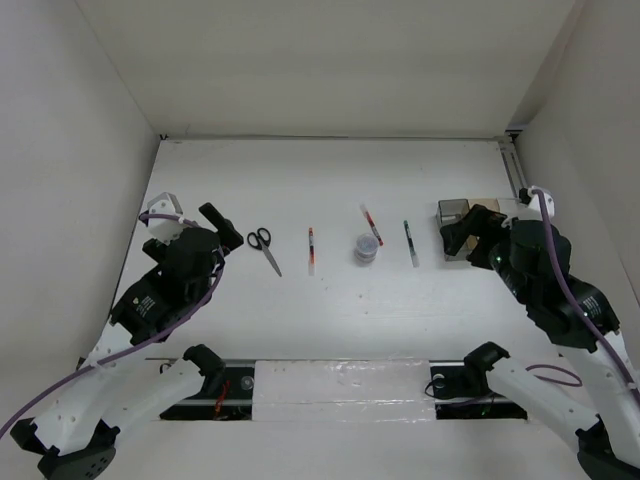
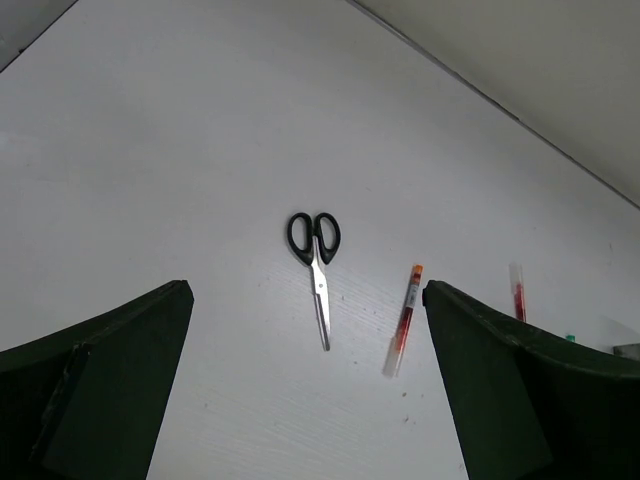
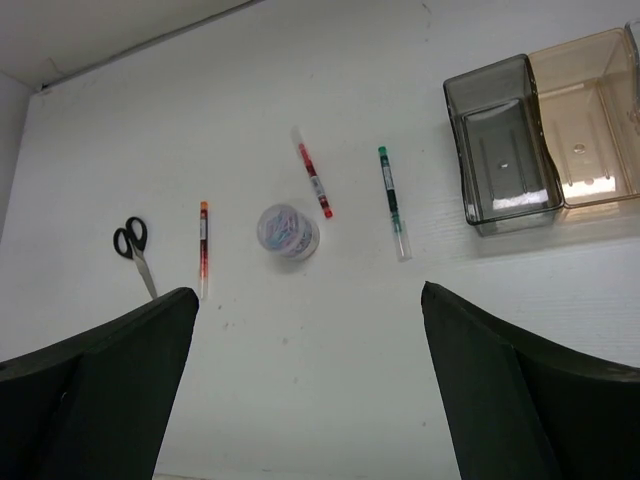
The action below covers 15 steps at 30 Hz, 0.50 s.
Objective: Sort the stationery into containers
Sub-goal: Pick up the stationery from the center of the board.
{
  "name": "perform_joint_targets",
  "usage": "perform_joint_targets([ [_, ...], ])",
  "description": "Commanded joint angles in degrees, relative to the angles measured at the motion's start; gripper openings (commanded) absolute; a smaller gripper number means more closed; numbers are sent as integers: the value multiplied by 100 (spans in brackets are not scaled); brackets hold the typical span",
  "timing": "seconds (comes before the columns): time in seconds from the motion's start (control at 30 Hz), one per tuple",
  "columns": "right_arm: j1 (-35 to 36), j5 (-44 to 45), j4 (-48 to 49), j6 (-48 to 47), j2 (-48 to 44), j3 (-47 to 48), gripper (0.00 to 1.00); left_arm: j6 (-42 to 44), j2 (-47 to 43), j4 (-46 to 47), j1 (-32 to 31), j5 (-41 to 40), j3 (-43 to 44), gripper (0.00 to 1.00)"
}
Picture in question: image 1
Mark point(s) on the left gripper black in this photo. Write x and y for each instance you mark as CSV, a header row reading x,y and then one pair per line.
x,y
232,238

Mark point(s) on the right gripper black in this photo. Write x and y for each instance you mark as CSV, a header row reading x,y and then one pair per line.
x,y
479,221

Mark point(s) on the black handled scissors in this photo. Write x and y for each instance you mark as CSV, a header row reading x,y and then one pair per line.
x,y
261,239

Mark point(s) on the green pen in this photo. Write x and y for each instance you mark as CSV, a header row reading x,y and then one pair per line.
x,y
412,250

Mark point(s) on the orange pen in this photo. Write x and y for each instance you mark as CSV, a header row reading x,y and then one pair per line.
x,y
311,251

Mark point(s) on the red pen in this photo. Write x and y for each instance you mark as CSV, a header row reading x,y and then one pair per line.
x,y
371,223

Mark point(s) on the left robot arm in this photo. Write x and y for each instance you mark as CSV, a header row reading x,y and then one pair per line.
x,y
74,426

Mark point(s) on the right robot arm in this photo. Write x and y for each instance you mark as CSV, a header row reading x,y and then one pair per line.
x,y
580,323

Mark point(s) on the smoky grey organizer bin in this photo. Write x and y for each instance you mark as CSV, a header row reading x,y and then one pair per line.
x,y
449,212

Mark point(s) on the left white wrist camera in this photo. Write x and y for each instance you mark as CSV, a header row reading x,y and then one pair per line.
x,y
163,222

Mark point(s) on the aluminium rail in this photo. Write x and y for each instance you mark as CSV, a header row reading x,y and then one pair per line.
x,y
511,160

